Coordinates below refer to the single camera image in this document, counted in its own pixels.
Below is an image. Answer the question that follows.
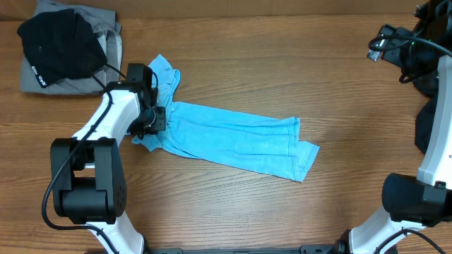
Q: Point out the light blue t-shirt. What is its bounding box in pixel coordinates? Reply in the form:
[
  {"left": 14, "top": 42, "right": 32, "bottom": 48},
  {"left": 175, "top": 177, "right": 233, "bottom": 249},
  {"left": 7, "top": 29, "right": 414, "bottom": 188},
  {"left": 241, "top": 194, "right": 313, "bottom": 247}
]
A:
[{"left": 132, "top": 55, "right": 319, "bottom": 182}]

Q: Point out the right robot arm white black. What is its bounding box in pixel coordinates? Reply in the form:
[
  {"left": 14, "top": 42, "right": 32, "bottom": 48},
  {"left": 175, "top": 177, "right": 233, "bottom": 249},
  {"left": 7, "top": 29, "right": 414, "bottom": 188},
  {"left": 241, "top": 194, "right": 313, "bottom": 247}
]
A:
[{"left": 330, "top": 37, "right": 451, "bottom": 253}]

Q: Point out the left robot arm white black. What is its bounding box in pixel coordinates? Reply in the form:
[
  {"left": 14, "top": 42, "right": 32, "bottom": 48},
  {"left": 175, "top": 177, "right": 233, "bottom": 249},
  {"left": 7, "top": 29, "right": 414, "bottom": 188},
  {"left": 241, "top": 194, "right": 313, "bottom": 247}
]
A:
[{"left": 44, "top": 80, "right": 165, "bottom": 253}]

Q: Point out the unfolded black garment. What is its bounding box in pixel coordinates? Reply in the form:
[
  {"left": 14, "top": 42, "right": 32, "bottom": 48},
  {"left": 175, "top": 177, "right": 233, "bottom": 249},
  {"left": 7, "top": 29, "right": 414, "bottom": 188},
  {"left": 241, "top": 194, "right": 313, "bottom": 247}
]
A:
[{"left": 413, "top": 71, "right": 439, "bottom": 154}]

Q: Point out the folded grey garment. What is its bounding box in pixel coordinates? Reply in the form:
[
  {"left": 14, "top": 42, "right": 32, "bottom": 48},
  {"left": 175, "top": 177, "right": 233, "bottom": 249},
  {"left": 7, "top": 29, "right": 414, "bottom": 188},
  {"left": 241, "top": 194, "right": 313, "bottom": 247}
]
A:
[{"left": 20, "top": 1, "right": 122, "bottom": 95}]

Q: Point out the folded black garment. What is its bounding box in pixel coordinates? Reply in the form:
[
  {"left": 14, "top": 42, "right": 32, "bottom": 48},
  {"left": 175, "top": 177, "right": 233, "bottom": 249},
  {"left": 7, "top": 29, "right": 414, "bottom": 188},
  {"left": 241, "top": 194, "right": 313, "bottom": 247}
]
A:
[{"left": 17, "top": 8, "right": 107, "bottom": 88}]

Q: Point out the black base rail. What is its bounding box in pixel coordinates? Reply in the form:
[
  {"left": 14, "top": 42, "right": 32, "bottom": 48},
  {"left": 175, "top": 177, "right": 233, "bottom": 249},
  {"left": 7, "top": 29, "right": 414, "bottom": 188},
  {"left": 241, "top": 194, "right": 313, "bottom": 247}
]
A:
[{"left": 146, "top": 245, "right": 334, "bottom": 254}]

